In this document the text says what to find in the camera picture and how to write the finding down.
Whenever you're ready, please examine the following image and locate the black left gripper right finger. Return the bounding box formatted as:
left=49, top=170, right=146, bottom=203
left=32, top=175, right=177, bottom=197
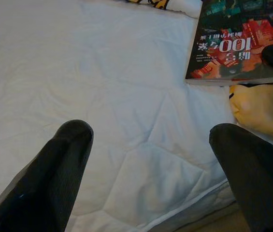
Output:
left=209, top=123, right=273, bottom=232

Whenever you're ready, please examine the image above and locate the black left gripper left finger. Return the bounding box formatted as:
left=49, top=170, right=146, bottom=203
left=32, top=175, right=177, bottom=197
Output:
left=0, top=119, right=95, bottom=232

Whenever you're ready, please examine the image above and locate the dark book with red print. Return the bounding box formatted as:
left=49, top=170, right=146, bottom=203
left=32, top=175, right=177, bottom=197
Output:
left=184, top=0, right=273, bottom=86

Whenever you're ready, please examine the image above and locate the yellow cartoon print blanket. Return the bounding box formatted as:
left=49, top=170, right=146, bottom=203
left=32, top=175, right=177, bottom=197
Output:
left=123, top=0, right=273, bottom=146

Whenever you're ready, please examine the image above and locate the white quilted mattress cover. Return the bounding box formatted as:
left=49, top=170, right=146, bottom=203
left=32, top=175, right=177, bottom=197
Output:
left=0, top=0, right=239, bottom=231

